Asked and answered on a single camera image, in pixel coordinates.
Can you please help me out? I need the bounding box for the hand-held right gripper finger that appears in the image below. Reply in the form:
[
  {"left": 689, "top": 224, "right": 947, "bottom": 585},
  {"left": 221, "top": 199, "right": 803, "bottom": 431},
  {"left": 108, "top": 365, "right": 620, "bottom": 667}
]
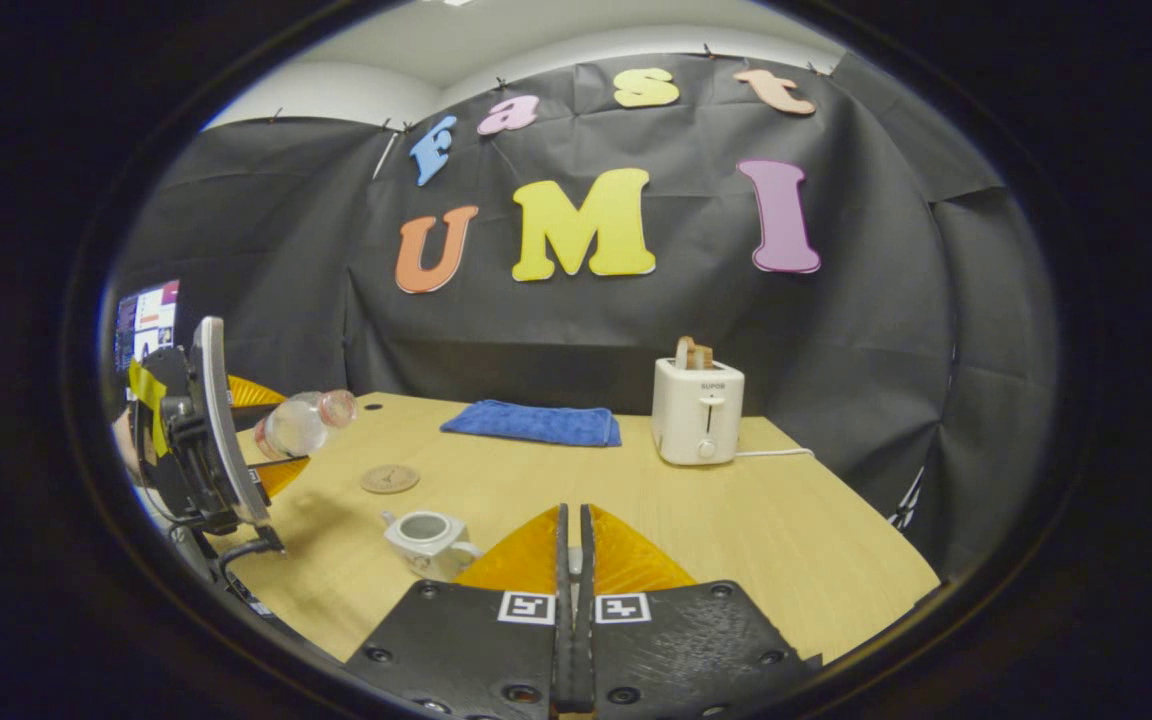
[
  {"left": 346, "top": 503, "right": 574, "bottom": 720},
  {"left": 579, "top": 503, "right": 822, "bottom": 720}
]

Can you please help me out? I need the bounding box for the clear plastic water bottle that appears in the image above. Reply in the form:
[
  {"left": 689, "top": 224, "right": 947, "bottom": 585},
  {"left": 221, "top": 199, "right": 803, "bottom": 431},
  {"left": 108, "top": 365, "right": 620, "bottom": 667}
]
[{"left": 254, "top": 389, "right": 359, "bottom": 461}]

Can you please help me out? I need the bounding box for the round wooden coaster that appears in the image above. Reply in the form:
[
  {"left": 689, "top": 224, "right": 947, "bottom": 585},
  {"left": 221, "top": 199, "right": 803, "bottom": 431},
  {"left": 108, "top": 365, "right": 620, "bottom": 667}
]
[{"left": 360, "top": 464, "right": 421, "bottom": 495}]

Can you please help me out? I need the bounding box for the white porcelain teacup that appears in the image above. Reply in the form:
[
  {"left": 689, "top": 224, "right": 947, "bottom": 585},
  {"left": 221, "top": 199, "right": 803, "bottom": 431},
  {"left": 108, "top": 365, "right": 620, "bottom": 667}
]
[{"left": 381, "top": 510, "right": 485, "bottom": 583}]

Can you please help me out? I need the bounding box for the computer monitor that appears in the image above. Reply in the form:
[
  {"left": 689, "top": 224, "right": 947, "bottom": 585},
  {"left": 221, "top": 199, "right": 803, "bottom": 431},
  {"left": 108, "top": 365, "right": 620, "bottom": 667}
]
[{"left": 114, "top": 280, "right": 181, "bottom": 373}]

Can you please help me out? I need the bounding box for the blue towel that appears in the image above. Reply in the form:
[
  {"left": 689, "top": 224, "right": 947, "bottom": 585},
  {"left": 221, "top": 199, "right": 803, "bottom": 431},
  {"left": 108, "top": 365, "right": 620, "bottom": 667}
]
[{"left": 439, "top": 400, "right": 623, "bottom": 448}]

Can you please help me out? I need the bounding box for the white toaster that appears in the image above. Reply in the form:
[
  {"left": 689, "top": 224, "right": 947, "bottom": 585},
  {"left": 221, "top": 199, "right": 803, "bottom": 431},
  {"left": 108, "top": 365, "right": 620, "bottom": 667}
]
[{"left": 651, "top": 358, "right": 746, "bottom": 466}]

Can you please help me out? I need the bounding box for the black backdrop cloth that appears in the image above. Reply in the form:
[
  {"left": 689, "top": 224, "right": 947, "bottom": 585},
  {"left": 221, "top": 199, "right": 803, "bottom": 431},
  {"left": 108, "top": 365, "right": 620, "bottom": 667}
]
[{"left": 111, "top": 52, "right": 1062, "bottom": 581}]

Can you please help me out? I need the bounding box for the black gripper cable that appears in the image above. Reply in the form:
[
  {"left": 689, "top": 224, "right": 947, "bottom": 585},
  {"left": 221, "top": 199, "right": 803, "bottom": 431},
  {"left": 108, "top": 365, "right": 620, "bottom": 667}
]
[{"left": 216, "top": 535, "right": 287, "bottom": 616}]

